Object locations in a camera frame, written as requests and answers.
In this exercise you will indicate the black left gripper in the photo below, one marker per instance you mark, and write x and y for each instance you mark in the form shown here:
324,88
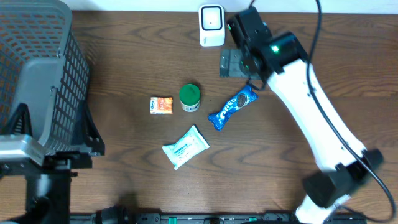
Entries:
59,170

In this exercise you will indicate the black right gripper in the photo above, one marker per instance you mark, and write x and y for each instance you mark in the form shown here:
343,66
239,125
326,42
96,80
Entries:
230,63

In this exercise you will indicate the blue Oreo cookie pack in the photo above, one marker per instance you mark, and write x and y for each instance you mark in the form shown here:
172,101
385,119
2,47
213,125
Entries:
243,97

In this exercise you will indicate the green lid white jar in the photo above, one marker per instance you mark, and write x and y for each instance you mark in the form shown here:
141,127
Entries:
190,97

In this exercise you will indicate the orange tissue pack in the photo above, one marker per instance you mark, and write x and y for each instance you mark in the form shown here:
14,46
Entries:
161,105

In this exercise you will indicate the white wet wipes pack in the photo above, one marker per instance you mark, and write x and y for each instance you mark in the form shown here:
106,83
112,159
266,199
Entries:
189,145

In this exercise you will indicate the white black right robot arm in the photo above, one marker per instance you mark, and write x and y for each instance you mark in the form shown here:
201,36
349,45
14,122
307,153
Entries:
282,63

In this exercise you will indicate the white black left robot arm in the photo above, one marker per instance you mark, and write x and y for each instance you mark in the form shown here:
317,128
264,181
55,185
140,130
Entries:
49,177

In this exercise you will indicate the white barcode scanner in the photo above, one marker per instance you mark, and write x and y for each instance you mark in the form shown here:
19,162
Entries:
211,25

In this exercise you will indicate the grey plastic mesh basket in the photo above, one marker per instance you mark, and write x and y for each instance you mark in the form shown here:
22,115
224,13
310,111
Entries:
43,67

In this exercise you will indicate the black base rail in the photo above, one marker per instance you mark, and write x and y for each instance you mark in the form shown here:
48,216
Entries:
154,218

